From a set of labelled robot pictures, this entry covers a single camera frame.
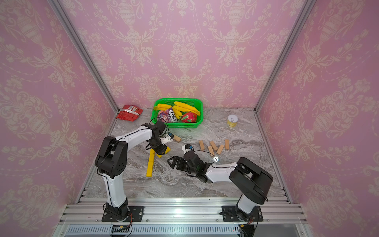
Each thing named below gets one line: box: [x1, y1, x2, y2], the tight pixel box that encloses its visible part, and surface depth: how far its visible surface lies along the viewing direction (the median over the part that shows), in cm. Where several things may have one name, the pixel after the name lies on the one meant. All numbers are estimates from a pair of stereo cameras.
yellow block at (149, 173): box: [146, 157, 155, 178], surface depth 91 cm
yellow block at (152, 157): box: [148, 148, 156, 168], surface depth 94 cm
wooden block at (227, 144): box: [225, 139, 230, 150], surface depth 102 cm
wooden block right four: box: [216, 144, 225, 155], surface depth 99 cm
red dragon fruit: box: [181, 111, 198, 123], surface depth 108 cm
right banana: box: [172, 101, 201, 120], surface depth 114 cm
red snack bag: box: [116, 104, 144, 122], surface depth 119 cm
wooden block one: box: [198, 140, 205, 151], surface depth 102 cm
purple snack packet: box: [157, 107, 178, 123], surface depth 110 cm
